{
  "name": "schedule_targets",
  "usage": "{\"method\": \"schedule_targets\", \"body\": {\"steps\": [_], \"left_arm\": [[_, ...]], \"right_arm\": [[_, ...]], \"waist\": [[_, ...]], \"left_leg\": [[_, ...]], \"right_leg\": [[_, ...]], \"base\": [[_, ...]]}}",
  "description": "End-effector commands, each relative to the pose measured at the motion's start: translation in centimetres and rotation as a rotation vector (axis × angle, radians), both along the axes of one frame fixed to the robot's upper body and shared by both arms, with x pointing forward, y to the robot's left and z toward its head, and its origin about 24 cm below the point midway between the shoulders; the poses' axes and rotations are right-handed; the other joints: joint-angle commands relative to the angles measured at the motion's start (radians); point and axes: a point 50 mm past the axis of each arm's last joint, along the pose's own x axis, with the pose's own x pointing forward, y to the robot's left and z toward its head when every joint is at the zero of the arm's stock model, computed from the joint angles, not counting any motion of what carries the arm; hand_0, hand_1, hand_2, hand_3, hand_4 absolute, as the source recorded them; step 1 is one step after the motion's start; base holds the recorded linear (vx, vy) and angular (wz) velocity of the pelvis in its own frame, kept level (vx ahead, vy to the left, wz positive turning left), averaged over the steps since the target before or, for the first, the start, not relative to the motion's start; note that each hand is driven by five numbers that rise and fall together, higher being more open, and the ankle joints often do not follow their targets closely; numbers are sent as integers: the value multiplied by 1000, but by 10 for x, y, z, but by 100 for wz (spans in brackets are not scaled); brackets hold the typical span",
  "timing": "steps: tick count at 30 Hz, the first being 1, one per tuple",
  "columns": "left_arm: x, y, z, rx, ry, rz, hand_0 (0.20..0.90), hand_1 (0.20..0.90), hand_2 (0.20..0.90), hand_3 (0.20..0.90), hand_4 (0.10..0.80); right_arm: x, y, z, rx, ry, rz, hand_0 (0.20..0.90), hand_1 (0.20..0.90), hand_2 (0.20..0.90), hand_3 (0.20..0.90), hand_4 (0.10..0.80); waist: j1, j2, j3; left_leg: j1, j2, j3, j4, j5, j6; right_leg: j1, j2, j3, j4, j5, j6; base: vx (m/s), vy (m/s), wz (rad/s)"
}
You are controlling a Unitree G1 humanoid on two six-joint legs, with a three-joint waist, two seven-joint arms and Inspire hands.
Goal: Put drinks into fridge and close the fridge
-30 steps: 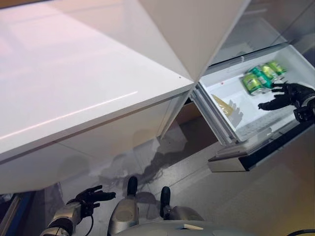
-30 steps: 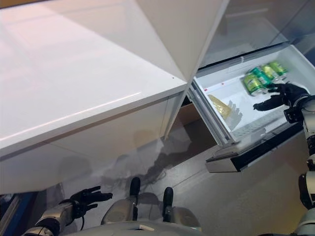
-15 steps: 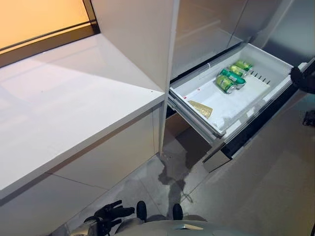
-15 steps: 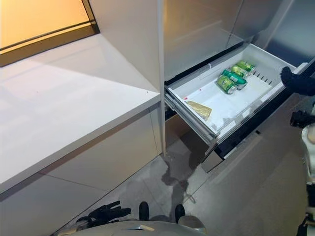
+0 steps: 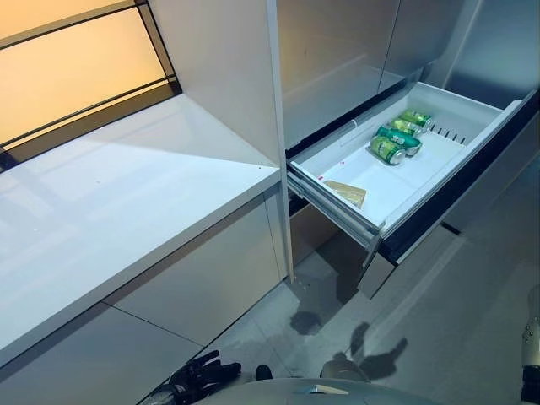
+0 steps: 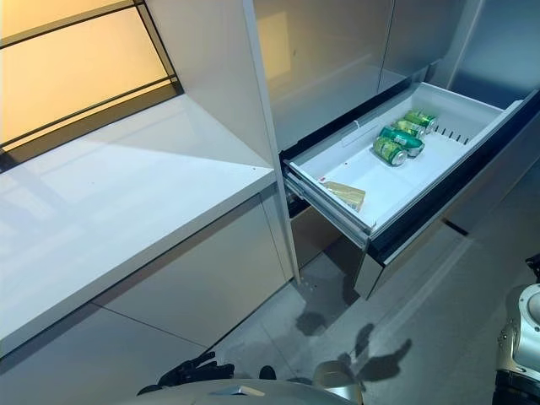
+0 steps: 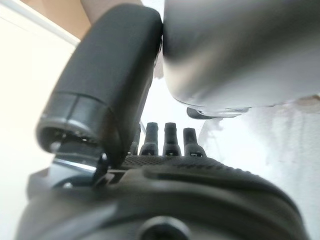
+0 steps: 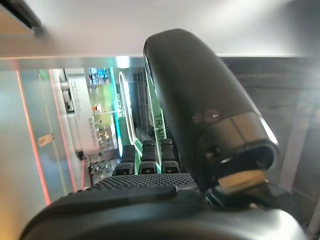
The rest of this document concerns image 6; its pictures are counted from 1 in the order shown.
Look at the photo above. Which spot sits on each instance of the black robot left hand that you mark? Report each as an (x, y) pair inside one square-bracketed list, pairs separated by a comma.
[(198, 371)]

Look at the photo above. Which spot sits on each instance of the yellow drink bottle white cap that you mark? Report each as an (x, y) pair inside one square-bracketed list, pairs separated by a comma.
[(343, 194)]

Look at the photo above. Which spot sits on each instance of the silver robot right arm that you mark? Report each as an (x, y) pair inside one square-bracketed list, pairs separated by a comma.
[(523, 325)]

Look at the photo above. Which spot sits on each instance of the white open fridge drawer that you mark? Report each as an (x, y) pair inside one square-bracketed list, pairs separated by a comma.
[(371, 177)]

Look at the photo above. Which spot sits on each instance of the grey robot torso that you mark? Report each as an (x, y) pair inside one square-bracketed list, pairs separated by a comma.
[(253, 394)]

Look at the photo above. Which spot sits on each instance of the robot left leg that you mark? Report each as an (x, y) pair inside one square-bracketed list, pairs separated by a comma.
[(267, 372)]

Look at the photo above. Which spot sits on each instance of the green drink can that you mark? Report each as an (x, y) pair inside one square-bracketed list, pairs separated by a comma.
[(389, 151), (409, 127), (419, 119)]

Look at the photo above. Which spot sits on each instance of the teal label drink can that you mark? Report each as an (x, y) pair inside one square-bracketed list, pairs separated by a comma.
[(401, 138)]

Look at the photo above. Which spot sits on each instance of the tall white cabinet panel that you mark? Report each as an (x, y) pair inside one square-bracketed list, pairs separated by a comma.
[(219, 63)]

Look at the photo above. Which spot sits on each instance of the black framed lit window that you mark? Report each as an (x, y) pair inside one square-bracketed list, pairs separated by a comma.
[(76, 63)]

